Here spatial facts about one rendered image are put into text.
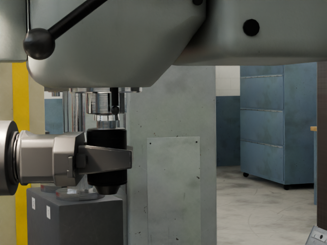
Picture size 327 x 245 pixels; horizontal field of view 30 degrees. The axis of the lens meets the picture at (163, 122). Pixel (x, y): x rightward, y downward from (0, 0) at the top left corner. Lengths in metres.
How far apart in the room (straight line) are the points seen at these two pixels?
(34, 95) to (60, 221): 1.40
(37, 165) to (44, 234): 0.48
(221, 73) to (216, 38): 9.81
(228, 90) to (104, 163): 9.83
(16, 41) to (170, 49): 0.17
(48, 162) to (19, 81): 1.75
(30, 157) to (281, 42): 0.30
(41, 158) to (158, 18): 0.20
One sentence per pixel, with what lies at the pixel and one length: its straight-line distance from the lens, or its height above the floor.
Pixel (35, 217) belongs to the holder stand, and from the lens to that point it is 1.21.
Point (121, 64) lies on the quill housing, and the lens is 0.65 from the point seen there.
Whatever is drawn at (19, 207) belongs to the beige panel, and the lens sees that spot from 2.47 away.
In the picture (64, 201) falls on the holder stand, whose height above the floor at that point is 1.11.
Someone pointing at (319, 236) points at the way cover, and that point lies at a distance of 1.00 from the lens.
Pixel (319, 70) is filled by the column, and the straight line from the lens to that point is 0.99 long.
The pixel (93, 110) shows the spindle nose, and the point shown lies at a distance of 0.70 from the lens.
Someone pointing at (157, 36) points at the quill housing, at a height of 1.36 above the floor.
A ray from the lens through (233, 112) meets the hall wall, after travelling 10.54.
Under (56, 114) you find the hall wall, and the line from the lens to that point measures 9.76.
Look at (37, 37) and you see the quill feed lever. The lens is 0.57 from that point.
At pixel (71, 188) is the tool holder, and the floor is 1.13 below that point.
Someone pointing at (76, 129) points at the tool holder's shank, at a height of 1.24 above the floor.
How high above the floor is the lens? 1.31
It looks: 3 degrees down
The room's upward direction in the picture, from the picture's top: 1 degrees counter-clockwise
